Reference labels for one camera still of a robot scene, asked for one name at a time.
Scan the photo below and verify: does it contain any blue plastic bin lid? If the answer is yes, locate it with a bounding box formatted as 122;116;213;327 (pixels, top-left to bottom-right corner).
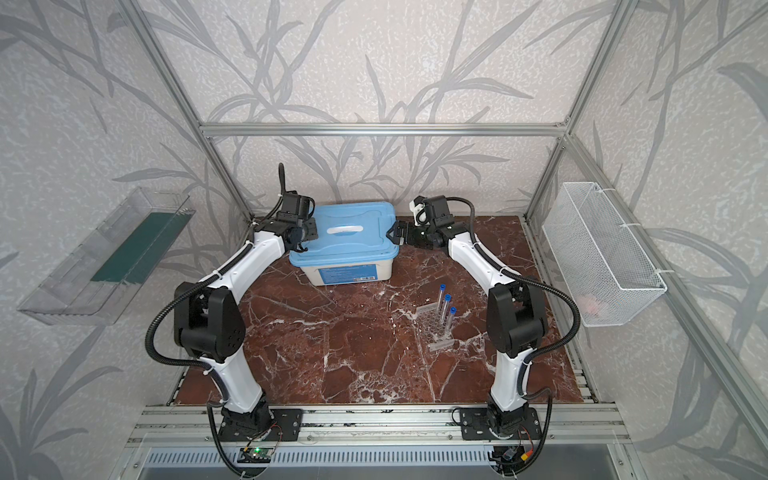
289;202;399;267

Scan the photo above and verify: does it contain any pink item in basket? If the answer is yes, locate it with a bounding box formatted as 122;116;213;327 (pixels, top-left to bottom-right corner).
578;294;609;318

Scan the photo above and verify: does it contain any green circuit board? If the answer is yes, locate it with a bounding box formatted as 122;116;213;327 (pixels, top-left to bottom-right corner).
237;447;275;464

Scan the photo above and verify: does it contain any aluminium front rail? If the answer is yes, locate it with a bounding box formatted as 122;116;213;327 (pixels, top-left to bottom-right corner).
126;403;631;448

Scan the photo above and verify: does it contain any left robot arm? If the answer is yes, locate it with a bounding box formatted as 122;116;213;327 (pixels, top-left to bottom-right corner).
144;166;318;479

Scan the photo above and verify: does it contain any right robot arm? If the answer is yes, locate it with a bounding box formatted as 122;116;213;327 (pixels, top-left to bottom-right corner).
386;196;582;478

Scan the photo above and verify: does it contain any clear acrylic test tube rack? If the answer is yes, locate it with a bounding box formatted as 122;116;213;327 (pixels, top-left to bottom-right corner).
415;302;456;352

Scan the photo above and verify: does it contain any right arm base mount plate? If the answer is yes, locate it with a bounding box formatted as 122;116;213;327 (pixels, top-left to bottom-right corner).
454;404;543;441

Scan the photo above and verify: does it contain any white plastic storage bin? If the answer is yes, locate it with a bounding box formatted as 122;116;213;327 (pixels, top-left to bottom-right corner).
301;259;393;286

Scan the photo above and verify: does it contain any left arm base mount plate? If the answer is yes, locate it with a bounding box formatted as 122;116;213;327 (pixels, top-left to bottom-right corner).
218;408;303;442

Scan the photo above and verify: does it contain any white wire mesh basket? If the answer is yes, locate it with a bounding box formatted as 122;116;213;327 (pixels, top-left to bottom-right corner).
543;182;667;327

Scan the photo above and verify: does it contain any clear acrylic wall shelf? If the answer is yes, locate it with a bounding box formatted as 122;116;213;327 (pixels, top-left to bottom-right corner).
18;187;196;326

